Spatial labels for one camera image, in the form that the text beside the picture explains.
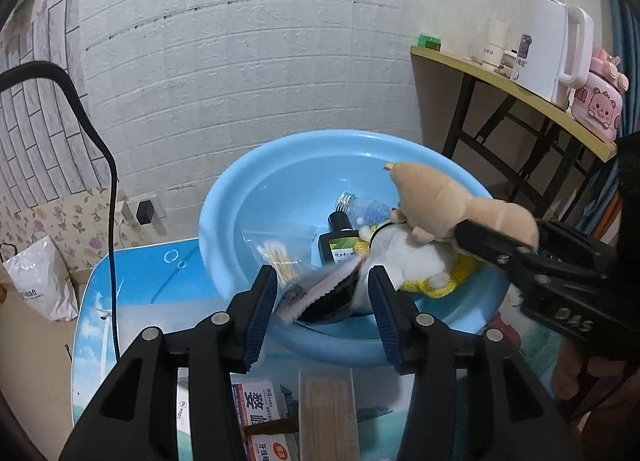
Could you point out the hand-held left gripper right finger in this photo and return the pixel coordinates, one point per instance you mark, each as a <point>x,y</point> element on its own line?
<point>385,321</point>

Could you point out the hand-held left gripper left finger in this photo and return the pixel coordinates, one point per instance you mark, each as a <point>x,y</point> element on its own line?
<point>260,321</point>

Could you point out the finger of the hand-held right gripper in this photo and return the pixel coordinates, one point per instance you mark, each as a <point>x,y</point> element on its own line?
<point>575,243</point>
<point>490,246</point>

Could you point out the tan plush toy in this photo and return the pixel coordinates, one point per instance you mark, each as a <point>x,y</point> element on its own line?
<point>450,201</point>

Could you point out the clear bag of cotton swabs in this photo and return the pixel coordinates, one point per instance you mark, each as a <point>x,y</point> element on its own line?
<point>280,256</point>

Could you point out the clear bottle with metal cap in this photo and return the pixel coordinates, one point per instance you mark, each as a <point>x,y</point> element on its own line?
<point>370,211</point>

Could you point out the light blue plastic basin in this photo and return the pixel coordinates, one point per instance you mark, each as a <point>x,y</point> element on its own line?
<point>280,176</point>

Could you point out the sea print desktop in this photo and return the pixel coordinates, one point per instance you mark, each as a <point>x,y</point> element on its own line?
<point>140,281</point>

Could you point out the white and yellow plush toy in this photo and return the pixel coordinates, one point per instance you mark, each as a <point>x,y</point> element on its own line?
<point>410,256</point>

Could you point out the cotton swab box with band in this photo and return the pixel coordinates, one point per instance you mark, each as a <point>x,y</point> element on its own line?
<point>262,403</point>

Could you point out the dark green bottle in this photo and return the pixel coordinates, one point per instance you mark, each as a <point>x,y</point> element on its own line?
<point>340,246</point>

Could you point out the clear bag of toothpicks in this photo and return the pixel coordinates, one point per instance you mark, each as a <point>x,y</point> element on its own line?
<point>327,416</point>

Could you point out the pink cartoon pig box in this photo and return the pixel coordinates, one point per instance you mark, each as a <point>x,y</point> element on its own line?
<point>595,111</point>

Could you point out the black plug adapter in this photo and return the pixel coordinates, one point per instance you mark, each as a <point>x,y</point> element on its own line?
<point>145,212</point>

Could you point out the wooden side table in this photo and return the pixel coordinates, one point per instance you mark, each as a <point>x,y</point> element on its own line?
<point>500,76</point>

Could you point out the white electric kettle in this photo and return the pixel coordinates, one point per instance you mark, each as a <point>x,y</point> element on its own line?
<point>542,51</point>

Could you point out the white ribbed cup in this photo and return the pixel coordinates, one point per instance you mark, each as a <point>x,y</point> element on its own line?
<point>494,41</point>

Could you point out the green small box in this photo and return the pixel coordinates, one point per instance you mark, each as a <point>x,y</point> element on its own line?
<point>430,42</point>

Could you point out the white plastic bag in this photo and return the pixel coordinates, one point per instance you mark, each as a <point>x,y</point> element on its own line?
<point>40,281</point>

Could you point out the white wall socket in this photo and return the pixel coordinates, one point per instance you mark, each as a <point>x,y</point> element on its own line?
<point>160,211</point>

